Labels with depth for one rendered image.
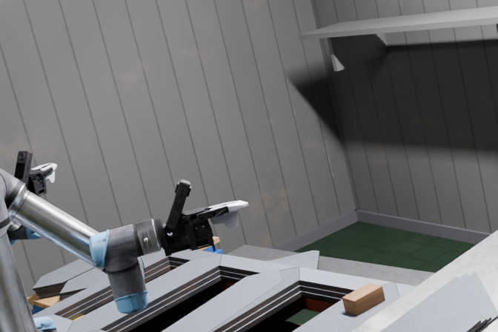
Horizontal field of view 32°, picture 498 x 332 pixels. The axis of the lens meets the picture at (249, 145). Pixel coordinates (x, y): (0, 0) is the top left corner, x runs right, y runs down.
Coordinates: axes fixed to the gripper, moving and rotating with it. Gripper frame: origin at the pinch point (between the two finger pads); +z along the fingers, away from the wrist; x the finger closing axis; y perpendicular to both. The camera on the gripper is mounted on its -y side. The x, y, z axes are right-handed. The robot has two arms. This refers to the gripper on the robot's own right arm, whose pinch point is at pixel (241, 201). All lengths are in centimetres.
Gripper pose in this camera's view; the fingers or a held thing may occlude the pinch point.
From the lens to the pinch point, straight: 195.5
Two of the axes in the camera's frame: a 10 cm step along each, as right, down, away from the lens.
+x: 1.1, 0.5, -9.9
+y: 2.5, 9.7, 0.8
